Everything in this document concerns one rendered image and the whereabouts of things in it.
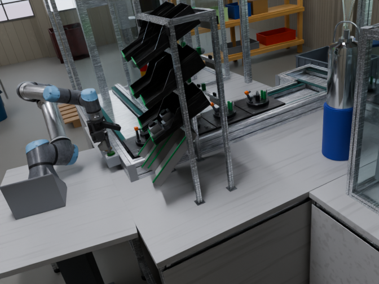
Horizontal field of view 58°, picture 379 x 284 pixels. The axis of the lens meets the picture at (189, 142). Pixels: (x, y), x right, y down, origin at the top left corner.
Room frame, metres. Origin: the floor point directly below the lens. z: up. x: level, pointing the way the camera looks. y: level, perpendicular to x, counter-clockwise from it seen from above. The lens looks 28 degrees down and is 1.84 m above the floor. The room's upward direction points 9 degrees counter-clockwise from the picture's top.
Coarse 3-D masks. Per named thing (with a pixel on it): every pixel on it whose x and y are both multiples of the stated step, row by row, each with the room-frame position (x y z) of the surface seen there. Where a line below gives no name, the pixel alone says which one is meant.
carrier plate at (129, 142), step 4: (124, 140) 1.77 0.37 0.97; (128, 140) 1.77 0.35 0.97; (132, 140) 1.76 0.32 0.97; (124, 144) 1.76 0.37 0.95; (128, 144) 1.72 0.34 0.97; (132, 144) 1.71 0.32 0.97; (128, 148) 1.67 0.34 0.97; (132, 148) 1.66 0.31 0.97; (136, 148) 1.65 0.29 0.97; (140, 148) 1.64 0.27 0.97; (132, 152) 1.62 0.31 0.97; (136, 152) 1.61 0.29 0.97; (136, 156) 1.57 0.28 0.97
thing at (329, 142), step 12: (324, 108) 1.46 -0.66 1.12; (324, 120) 1.45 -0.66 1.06; (336, 120) 1.39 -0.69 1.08; (348, 120) 1.37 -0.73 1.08; (324, 132) 1.44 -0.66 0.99; (336, 132) 1.39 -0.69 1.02; (348, 132) 1.37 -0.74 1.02; (324, 144) 1.44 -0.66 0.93; (336, 144) 1.39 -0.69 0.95; (348, 144) 1.37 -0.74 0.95; (336, 156) 1.38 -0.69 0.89; (348, 156) 1.37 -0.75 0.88
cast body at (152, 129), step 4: (156, 120) 1.30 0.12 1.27; (148, 124) 1.29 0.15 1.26; (152, 124) 1.27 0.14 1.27; (156, 124) 1.27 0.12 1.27; (160, 124) 1.30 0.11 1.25; (152, 128) 1.26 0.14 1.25; (156, 128) 1.26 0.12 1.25; (160, 128) 1.27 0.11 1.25; (164, 128) 1.27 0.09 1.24; (168, 128) 1.29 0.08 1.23; (152, 132) 1.26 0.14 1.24; (156, 132) 1.27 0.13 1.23; (160, 132) 1.27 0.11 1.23; (152, 136) 1.26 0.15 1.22; (156, 136) 1.26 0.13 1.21
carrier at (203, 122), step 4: (196, 116) 1.91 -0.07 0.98; (200, 116) 1.92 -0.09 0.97; (196, 120) 1.77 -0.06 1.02; (200, 120) 1.88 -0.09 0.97; (204, 120) 1.87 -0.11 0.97; (200, 124) 1.82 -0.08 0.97; (204, 124) 1.81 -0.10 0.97; (208, 124) 1.80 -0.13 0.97; (200, 128) 1.76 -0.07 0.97; (204, 128) 1.75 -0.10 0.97; (208, 128) 1.75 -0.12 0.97; (212, 128) 1.74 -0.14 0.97; (216, 128) 1.74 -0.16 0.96; (200, 132) 1.71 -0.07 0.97; (204, 132) 1.71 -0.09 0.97
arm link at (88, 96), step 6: (84, 90) 1.66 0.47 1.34; (90, 90) 1.64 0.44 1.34; (84, 96) 1.61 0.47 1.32; (90, 96) 1.61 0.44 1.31; (96, 96) 1.64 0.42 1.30; (84, 102) 1.62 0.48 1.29; (90, 102) 1.61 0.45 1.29; (96, 102) 1.63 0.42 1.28; (90, 108) 1.61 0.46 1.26; (96, 108) 1.62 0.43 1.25
